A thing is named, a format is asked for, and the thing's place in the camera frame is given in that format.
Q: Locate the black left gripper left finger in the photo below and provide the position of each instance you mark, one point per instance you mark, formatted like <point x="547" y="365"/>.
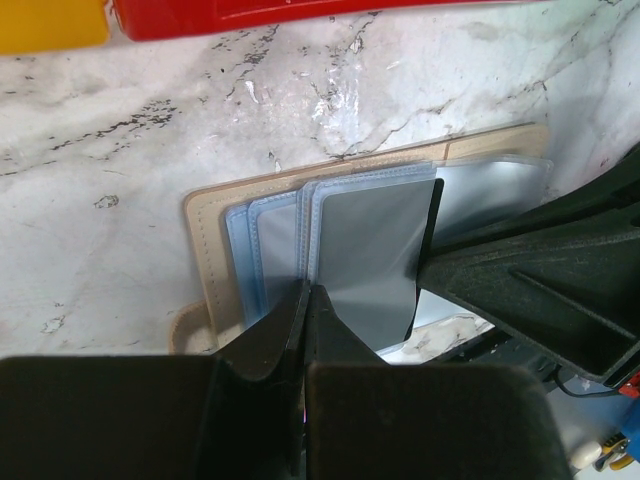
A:
<point x="234" y="414"/>

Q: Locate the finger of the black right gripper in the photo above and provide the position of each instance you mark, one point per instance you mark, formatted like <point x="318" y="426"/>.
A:
<point x="562" y="278"/>

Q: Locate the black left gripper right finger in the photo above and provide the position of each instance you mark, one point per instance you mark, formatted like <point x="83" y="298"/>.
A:
<point x="367" y="419"/>

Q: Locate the yellow plastic bin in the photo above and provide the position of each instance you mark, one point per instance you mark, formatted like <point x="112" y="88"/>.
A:
<point x="32" y="26"/>

